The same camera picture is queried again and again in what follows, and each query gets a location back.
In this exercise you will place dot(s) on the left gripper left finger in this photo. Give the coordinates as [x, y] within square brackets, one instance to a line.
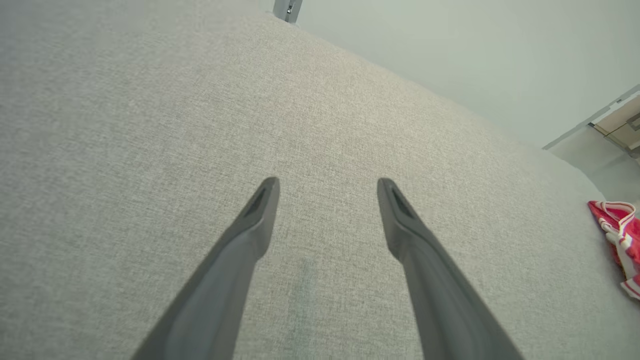
[215, 310]

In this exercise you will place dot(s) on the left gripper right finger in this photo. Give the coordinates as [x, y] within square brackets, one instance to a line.
[450, 320]

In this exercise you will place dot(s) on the red white Bulls jersey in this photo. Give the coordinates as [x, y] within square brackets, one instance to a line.
[602, 215]

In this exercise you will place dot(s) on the grey fabric sofa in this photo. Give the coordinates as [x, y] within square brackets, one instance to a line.
[150, 125]

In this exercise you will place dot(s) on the beige wooden cabinet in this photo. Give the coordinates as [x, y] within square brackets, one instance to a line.
[622, 122]

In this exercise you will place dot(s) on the grey metal post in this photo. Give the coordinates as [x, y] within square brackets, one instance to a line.
[287, 11]

